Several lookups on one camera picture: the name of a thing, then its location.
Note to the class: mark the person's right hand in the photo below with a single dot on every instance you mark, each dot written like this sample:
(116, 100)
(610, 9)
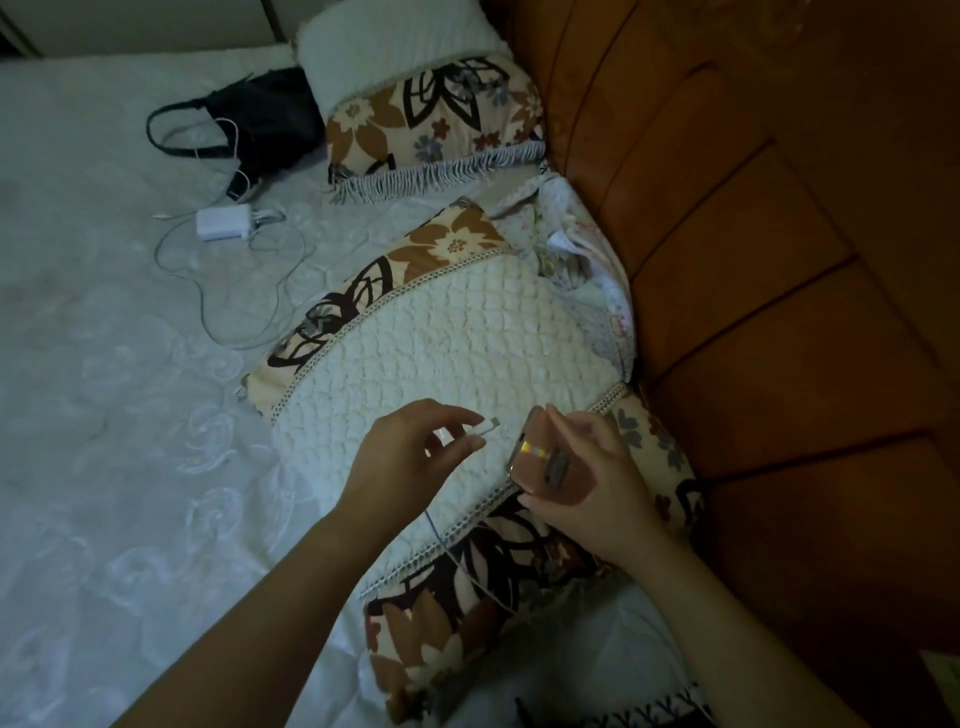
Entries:
(611, 510)

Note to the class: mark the person's left hand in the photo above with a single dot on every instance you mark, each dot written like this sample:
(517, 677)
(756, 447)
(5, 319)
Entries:
(390, 480)

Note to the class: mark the person's left thumb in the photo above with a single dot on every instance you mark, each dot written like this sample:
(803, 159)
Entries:
(463, 448)

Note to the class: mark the person's right thumb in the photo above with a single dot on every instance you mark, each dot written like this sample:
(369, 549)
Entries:
(574, 425)

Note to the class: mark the rose gold smartphone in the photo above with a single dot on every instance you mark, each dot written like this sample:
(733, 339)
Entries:
(534, 459)

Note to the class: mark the person's left forearm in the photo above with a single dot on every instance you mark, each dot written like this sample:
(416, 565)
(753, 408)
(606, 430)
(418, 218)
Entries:
(255, 637)

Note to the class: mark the person's right forearm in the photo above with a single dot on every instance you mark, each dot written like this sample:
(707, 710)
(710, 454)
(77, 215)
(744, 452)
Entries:
(742, 652)

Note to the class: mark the large floral white quilted pillow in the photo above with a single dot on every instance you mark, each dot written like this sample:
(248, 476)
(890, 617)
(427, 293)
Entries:
(457, 337)

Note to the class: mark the pale floral folded blanket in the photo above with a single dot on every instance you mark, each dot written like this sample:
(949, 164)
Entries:
(585, 255)

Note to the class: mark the orange padded headboard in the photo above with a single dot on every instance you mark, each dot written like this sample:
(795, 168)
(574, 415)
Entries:
(787, 262)

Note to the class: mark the black white patterned cloth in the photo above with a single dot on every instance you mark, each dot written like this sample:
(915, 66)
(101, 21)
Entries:
(637, 712)

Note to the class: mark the white charger adapter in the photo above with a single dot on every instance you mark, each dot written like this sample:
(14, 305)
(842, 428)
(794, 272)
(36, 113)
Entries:
(223, 223)

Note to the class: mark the small floral white fringed pillow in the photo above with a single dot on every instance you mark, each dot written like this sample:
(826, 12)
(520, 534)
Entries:
(435, 112)

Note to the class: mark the white embroidered bedsheet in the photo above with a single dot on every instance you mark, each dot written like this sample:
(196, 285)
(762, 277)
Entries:
(112, 412)

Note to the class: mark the black handbag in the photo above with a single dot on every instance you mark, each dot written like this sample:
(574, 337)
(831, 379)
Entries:
(270, 120)

